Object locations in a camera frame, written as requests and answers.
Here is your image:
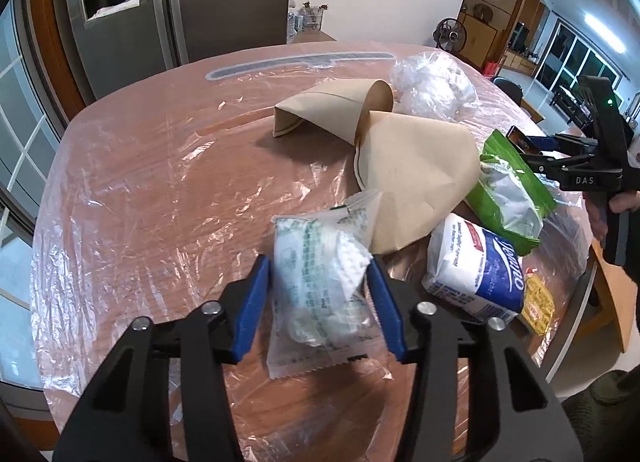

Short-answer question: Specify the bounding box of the black standing fan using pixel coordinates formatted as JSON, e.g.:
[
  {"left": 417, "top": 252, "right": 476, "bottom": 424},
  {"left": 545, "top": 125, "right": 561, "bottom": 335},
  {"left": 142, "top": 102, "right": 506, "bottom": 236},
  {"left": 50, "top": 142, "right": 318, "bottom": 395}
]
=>
[{"left": 432, "top": 17, "right": 468, "bottom": 50}]

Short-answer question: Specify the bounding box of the white cloth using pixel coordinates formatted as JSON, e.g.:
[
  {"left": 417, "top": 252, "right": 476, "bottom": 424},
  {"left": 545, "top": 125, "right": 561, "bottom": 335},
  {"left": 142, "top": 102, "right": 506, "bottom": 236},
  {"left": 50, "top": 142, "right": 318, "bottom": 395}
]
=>
[{"left": 87, "top": 0, "right": 143, "bottom": 20}]

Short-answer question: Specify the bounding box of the wooden door frame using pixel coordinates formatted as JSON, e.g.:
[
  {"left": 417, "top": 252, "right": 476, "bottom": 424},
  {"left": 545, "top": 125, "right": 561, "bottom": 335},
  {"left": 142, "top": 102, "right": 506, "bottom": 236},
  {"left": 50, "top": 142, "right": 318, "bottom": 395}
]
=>
[{"left": 27, "top": 0, "right": 86, "bottom": 113}]

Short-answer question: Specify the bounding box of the glass vase with dried plants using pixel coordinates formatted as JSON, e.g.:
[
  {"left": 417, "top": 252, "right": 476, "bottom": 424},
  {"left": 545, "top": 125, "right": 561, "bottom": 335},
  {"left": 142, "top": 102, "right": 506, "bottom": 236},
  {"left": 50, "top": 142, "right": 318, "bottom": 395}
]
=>
[{"left": 300, "top": 1, "right": 331, "bottom": 34}]

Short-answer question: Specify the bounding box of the wooden side table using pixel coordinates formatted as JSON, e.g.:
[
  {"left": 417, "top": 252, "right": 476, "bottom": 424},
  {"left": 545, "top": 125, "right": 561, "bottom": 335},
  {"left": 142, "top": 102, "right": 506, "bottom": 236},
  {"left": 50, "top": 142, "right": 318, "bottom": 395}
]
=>
[{"left": 287, "top": 30, "right": 338, "bottom": 44}]

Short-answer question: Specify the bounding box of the large water bottle with pump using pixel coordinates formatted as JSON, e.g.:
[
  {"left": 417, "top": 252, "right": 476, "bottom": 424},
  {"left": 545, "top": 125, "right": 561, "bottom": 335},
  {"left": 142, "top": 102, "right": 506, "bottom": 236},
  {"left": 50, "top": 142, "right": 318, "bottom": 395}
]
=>
[{"left": 287, "top": 0, "right": 302, "bottom": 43}]

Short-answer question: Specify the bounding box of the yellow snack packet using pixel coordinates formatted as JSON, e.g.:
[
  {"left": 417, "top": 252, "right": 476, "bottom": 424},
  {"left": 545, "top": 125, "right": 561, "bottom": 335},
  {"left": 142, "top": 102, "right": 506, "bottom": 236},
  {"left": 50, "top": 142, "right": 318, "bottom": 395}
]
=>
[{"left": 520, "top": 272, "right": 558, "bottom": 338}]

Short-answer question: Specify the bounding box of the wooden display cabinet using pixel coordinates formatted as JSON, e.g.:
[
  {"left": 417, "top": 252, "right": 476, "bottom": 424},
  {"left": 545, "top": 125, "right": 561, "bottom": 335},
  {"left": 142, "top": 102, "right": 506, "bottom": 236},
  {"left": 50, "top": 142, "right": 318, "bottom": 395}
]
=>
[{"left": 457, "top": 0, "right": 533, "bottom": 68}]

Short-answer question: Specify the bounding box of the ceiling light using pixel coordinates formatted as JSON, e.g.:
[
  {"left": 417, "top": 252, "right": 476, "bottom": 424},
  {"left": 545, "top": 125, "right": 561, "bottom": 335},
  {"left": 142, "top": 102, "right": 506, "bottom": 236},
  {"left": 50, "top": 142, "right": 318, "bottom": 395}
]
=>
[{"left": 582, "top": 12, "right": 628, "bottom": 53}]

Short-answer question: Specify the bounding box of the grey T-shaped strip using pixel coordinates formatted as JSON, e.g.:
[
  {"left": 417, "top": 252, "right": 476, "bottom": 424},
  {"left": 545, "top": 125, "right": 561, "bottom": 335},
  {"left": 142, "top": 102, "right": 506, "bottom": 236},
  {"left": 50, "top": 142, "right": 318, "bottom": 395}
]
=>
[{"left": 206, "top": 52, "right": 396, "bottom": 80}]

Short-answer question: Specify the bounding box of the stainless steel refrigerator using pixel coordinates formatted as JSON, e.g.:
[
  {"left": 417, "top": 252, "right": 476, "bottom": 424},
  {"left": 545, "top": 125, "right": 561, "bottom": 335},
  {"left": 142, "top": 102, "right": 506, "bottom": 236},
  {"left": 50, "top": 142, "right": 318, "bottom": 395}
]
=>
[{"left": 62, "top": 0, "right": 293, "bottom": 103}]

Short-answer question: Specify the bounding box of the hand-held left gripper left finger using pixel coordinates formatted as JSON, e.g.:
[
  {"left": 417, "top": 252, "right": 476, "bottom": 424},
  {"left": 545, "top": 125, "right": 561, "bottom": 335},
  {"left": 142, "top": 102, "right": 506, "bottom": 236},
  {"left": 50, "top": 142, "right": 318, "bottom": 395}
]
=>
[{"left": 52, "top": 255, "right": 273, "bottom": 462}]

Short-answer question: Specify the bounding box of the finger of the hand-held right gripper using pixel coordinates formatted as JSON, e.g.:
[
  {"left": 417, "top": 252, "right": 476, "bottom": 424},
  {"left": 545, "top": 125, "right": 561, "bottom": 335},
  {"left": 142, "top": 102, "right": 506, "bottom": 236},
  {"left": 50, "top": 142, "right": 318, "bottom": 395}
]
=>
[
  {"left": 531, "top": 133, "right": 601, "bottom": 155},
  {"left": 505, "top": 125, "right": 568, "bottom": 178}
]

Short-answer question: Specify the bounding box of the large crumpled brown paper bag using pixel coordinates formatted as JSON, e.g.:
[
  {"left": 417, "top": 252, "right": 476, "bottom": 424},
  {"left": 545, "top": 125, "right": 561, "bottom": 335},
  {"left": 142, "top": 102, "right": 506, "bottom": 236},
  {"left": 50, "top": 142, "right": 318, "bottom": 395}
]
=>
[{"left": 352, "top": 110, "right": 483, "bottom": 255}]

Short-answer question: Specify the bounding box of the person's right hand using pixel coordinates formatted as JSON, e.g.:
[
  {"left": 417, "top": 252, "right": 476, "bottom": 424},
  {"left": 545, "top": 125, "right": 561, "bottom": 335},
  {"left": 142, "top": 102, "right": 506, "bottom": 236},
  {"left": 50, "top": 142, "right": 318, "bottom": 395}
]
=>
[{"left": 584, "top": 189, "right": 640, "bottom": 243}]

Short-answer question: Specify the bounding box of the clear plastic bag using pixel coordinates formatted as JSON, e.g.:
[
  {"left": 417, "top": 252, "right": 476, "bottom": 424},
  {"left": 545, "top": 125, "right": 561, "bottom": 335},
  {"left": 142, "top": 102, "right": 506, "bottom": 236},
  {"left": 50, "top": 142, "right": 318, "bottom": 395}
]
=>
[{"left": 389, "top": 51, "right": 477, "bottom": 120}]

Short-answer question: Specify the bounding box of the white blue tissue packet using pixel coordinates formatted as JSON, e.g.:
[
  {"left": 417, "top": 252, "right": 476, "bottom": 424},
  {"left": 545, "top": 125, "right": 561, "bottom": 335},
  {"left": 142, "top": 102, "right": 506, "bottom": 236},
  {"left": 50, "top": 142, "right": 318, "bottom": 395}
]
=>
[{"left": 421, "top": 212, "right": 526, "bottom": 327}]

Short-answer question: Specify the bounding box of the glass sliding door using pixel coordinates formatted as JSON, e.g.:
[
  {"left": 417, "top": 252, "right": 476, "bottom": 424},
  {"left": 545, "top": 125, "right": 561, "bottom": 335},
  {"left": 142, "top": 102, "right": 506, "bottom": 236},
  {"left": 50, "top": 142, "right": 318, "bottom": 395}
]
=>
[{"left": 0, "top": 0, "right": 66, "bottom": 393}]

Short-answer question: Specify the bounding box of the person's dark clothing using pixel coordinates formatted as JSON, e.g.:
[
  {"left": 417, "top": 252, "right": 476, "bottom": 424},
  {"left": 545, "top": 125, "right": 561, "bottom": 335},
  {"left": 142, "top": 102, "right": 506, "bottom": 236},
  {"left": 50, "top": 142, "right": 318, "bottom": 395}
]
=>
[{"left": 560, "top": 369, "right": 640, "bottom": 462}]

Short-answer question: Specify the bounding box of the dark low table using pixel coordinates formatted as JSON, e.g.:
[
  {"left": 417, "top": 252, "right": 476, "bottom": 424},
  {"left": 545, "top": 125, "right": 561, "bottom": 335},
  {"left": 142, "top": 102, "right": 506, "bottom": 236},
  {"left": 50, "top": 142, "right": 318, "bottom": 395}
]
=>
[{"left": 552, "top": 85, "right": 598, "bottom": 128}]

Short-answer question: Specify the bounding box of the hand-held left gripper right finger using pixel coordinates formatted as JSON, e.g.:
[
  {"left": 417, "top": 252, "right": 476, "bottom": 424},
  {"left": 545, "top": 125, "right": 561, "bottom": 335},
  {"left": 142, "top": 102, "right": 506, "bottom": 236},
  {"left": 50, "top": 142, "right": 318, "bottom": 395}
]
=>
[{"left": 366, "top": 259, "right": 583, "bottom": 462}]

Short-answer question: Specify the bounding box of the green snack bag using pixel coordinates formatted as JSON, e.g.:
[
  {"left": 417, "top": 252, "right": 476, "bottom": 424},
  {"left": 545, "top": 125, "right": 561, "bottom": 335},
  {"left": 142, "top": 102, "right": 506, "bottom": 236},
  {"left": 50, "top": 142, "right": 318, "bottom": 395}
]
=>
[{"left": 465, "top": 129, "right": 558, "bottom": 257}]

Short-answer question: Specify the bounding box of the clear wet wipe packet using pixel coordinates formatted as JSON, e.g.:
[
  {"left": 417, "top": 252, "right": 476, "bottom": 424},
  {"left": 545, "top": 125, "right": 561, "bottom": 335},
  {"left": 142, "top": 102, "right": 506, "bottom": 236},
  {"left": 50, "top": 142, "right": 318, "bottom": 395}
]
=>
[{"left": 266, "top": 189, "right": 388, "bottom": 379}]

